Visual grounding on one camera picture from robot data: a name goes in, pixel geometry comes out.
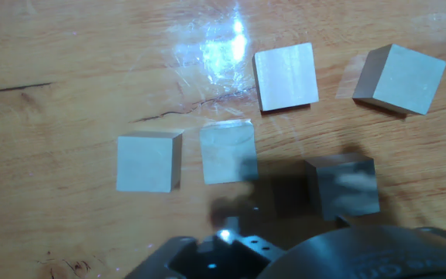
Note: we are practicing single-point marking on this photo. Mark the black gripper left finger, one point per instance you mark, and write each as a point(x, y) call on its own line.
point(254, 246)

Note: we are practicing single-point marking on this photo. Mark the light wooden cube block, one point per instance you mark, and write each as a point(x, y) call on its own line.
point(145, 164)
point(285, 77)
point(223, 151)
point(343, 190)
point(401, 81)

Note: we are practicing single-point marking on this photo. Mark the varnished wooden board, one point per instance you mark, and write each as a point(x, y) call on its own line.
point(52, 116)

